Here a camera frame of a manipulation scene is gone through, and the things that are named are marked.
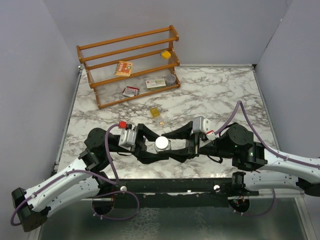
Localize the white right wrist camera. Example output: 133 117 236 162
192 116 217 141

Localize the orange wooden shelf rack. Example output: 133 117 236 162
76 25 181 110

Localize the white pill bottle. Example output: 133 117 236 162
154 136 172 153

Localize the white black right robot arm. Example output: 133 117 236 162
155 118 320 197

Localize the yellow clear pill organizer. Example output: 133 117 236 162
149 107 168 127

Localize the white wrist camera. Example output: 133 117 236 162
192 116 217 141
118 121 137 150

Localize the yellow sticky note block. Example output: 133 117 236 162
160 50 172 60

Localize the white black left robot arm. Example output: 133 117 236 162
10 121 161 232

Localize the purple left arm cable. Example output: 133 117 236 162
9 124 140 227

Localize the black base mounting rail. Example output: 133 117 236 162
81 171 260 208

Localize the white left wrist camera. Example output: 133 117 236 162
118 121 137 150

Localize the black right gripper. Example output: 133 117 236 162
158 122 234 163

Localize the green stapler box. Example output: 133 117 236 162
145 78 167 91

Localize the orange spiral notebook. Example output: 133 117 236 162
114 61 134 77

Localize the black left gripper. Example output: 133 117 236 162
108 124 172 163

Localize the red white staple box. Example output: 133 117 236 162
122 86 140 97

